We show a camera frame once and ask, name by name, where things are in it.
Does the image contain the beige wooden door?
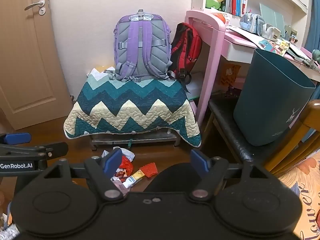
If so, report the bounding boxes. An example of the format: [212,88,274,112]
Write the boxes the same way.
[0,0,73,130]

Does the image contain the green folding tablet case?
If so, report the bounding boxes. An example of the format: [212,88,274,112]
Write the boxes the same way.
[259,3,285,34]

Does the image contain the dark teal trash bin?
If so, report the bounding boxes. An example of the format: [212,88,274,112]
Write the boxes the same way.
[233,49,317,147]

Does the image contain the black seat cushion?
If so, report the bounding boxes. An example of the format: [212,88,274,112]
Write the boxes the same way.
[209,97,275,163]

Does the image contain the grey pencil case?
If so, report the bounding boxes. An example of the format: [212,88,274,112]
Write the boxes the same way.
[261,23,282,40]

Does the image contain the white tissue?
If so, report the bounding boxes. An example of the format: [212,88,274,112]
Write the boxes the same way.
[101,148,135,163]

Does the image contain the red mesh sleeve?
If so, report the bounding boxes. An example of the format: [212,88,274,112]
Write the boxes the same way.
[140,162,158,178]

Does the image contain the orange printed box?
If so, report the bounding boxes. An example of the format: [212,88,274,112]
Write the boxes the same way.
[220,64,242,98]

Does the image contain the red black backpack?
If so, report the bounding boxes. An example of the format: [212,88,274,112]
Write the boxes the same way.
[167,22,203,85]

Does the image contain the silver door handle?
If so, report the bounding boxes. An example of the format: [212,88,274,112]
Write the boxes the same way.
[24,0,45,11]

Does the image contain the yellow white sachet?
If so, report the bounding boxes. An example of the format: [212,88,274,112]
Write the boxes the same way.
[123,169,146,188]

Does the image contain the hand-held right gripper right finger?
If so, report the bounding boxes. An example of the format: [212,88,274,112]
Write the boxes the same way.
[189,149,275,202]

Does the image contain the red plastic wrapper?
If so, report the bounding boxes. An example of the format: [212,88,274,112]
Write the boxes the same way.
[115,155,133,178]

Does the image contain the grey green folder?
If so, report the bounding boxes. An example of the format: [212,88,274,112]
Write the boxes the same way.
[287,45,313,62]

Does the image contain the orange tissue pack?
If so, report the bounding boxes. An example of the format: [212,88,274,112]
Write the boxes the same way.
[212,12,232,25]

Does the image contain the teal cream zigzag quilt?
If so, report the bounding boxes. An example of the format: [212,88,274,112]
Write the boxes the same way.
[64,67,202,147]

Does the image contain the blue curtain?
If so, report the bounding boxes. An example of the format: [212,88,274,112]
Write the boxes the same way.
[304,0,320,55]

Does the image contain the wooden chair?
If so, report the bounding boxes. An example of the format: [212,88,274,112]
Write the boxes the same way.
[207,97,320,178]

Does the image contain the green headphones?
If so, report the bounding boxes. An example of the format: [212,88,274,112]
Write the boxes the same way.
[305,49,320,70]

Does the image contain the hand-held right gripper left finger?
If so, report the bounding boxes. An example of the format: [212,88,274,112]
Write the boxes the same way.
[44,148,124,202]

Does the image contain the pink desk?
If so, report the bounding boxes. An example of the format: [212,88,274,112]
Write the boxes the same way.
[185,10,320,130]

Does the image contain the blue pencil case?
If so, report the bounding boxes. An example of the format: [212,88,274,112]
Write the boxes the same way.
[239,13,265,34]

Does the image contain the pale pink wrapper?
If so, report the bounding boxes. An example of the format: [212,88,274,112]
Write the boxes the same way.
[111,176,130,197]

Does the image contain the white paper sheet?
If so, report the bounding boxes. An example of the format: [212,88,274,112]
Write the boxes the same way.
[226,26,265,49]

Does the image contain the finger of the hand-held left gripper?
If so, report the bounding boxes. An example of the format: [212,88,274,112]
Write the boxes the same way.
[0,142,68,161]
[0,133,32,145]

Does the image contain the purple grey backpack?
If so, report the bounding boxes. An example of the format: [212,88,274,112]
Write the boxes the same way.
[104,9,177,82]

